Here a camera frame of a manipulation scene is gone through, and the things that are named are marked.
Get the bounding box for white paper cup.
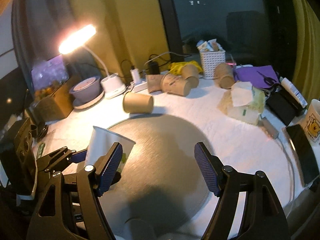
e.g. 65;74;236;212
85;126;136;173

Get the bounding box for brown paper cup front left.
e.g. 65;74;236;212
123;92;154;114

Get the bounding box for brown paper cup printed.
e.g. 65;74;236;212
146;74;164;93

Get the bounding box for brown paper cup middle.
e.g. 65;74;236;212
161;74;191;96

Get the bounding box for brown paper cup rear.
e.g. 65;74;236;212
181;64;199;88

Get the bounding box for brown paper cup right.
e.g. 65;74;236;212
215;63;235;89

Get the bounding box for round grey placemat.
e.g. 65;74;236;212
99;114;210;237

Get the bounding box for cardboard box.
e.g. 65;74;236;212
31;75;80;122

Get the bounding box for white plate under bowl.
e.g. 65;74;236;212
72;89;105;110

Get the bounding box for purple bowl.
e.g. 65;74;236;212
69;76;101;103

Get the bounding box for black smartphone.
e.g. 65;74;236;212
285;124;319;186

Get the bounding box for purple plastic bag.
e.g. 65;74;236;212
31;55;69;101

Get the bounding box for white tablecloth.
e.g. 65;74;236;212
34;79;309;239

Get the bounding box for white desk lamp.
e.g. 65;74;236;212
58;24;126;99

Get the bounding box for grey power bank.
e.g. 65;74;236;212
261;117;279;139

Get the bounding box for white power strip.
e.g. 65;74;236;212
129;79;148;93

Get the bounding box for white charger plug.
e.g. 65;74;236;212
130;67;141;85

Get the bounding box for white bear mug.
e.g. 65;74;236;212
300;99;320;146

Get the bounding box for black wallet case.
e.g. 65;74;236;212
266;87;306;126

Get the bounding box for black charger plug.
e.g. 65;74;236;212
148;61;160;75

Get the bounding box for white tissue pack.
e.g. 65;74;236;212
217;81;265;125

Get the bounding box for yellow rubber glove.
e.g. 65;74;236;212
169;60;203;75

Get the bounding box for black scissors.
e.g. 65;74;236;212
257;71;280;98

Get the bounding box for white cream tube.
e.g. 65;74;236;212
280;77;308;108

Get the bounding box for yellow curtain left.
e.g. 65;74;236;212
69;0;168;81

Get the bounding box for yellow curtain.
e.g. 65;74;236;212
292;0;319;103
69;0;168;81

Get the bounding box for purple cloth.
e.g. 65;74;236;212
234;65;280;88

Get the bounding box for yellow curtain right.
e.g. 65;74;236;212
292;0;319;103

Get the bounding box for white plastic basket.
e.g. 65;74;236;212
200;50;226;80

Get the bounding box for grey cable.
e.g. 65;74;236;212
274;138;296;205

